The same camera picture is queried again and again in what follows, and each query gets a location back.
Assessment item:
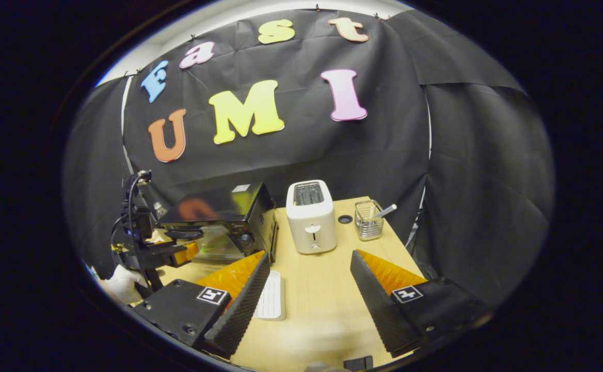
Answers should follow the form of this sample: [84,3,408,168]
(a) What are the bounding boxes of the black backdrop cloth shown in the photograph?
[63,9,555,311]

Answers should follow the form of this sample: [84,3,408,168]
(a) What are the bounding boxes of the white rectangular tray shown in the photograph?
[252,270,287,321]

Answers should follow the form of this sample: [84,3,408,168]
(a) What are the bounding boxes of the black electric oven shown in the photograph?
[158,182,280,263]

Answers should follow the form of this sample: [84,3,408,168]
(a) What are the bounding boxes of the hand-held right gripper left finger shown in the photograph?
[131,251,271,360]

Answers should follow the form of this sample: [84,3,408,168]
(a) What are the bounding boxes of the black table clamp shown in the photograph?
[344,355,373,371]

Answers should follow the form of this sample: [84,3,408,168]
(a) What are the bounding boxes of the clear ribbed glass holder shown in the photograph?
[354,200,385,241]

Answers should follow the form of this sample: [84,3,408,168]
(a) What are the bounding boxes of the white toaster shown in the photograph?
[286,180,337,255]

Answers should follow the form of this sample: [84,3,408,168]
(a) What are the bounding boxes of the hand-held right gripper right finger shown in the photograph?
[350,250,490,358]

